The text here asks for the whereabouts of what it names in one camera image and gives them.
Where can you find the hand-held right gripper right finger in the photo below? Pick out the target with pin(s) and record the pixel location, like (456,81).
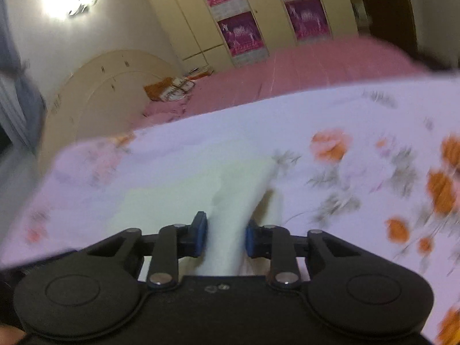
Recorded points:
(250,240)

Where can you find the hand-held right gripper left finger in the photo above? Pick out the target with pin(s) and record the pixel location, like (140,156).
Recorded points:
(199,234)

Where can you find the cream small cloth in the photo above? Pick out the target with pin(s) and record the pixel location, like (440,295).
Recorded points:
(230,205)

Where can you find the floral lilac blanket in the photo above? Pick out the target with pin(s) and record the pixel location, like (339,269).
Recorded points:
(341,172)

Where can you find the orange floral pillow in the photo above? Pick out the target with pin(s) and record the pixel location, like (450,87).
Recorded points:
(169,88)

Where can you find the pink bed sheet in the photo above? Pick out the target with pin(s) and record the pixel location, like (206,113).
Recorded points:
(287,75)

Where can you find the cream arched headboard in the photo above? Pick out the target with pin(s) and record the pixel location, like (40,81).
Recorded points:
(104,90)

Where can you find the cream wardrobe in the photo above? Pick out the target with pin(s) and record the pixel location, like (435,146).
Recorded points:
(258,10)

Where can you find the grey curtain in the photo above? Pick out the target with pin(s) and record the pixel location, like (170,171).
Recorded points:
(16,79)

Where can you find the dark brown door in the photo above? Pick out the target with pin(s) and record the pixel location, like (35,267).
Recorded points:
(388,10)

